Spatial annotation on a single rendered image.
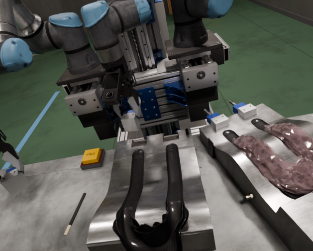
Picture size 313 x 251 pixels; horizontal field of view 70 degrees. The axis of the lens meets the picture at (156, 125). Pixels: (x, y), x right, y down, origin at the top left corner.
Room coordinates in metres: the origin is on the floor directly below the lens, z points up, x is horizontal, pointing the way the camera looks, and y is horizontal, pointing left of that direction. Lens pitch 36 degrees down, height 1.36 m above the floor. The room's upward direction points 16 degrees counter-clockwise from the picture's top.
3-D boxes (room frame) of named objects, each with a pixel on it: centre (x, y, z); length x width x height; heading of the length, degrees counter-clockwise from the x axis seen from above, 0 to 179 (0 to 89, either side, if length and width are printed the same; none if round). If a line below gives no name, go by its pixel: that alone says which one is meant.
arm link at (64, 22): (1.05, 0.25, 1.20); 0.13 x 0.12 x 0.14; 80
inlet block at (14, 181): (0.57, 0.47, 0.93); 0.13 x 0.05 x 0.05; 18
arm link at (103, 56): (0.68, 0.08, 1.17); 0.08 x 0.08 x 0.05
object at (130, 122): (0.70, 0.07, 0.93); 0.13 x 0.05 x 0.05; 161
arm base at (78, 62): (1.05, 0.24, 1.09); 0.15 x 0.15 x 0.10
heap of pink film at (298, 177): (0.39, -0.30, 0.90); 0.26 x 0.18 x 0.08; 8
